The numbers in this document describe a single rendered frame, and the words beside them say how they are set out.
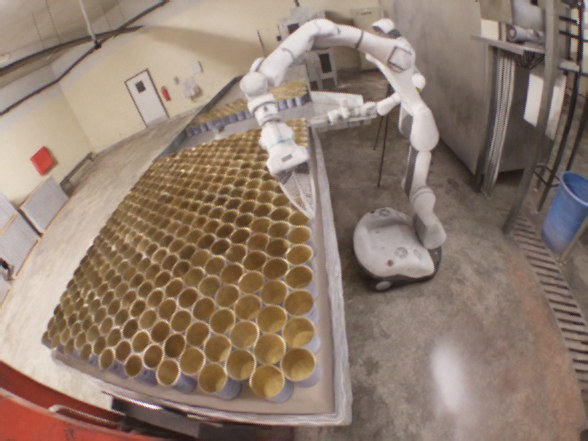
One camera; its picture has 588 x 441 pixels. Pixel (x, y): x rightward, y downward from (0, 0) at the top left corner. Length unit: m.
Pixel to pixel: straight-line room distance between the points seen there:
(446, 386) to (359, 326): 0.75
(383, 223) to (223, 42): 7.25
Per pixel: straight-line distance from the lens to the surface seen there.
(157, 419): 1.07
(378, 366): 1.75
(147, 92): 9.49
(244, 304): 0.63
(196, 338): 0.67
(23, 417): 0.46
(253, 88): 0.67
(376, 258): 1.68
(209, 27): 8.33
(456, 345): 1.88
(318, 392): 0.56
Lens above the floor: 1.71
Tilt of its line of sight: 42 degrees down
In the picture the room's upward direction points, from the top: 19 degrees counter-clockwise
